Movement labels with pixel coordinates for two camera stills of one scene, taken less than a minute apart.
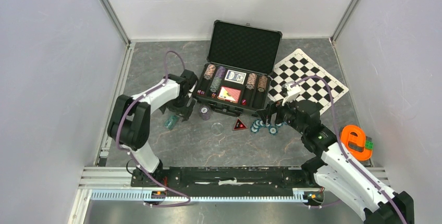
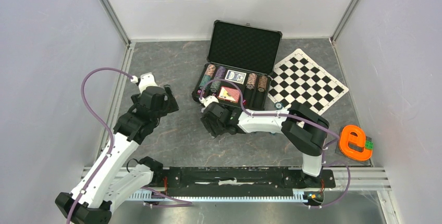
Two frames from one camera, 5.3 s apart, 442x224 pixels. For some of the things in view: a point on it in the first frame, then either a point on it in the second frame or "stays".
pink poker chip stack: (209, 71) stays
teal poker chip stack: (171, 122) → (206, 79)
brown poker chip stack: (262, 83) stays
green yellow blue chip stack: (216, 83) stays
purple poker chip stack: (220, 71) stays
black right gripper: (278, 108) → (208, 125)
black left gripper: (184, 111) → (170, 104)
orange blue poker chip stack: (251, 82) stays
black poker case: (237, 76) stays
